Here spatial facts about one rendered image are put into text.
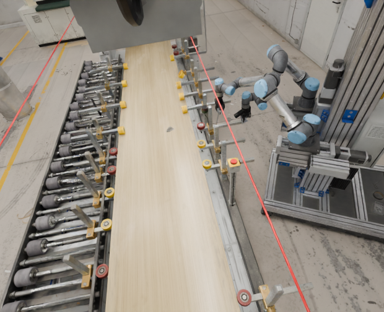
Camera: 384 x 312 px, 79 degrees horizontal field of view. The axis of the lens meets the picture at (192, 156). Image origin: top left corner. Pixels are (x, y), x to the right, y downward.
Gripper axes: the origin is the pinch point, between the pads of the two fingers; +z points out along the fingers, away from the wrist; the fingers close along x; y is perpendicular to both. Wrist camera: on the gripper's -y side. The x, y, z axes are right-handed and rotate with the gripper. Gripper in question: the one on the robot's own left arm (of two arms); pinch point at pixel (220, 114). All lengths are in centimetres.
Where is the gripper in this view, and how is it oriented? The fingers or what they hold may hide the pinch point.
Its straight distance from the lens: 228.8
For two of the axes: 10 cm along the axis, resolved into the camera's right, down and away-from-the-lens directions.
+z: 1.0, 6.7, 7.4
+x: -9.8, 1.9, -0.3
